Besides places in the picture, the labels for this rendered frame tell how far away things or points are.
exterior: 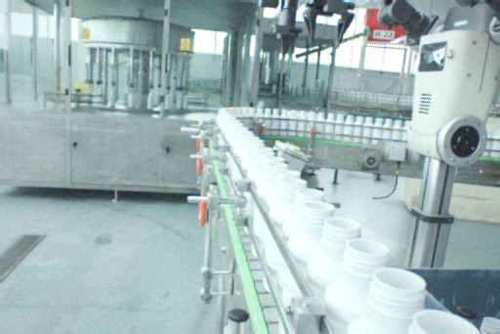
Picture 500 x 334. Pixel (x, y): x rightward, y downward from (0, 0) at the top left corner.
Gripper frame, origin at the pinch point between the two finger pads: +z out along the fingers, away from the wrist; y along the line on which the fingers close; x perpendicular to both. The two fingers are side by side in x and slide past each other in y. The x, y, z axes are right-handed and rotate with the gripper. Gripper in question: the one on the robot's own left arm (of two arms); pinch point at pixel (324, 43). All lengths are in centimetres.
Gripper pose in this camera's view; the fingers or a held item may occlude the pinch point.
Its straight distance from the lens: 100.3
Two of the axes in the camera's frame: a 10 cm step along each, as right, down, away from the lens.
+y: 9.9, 0.7, 1.5
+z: -1.0, 9.8, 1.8
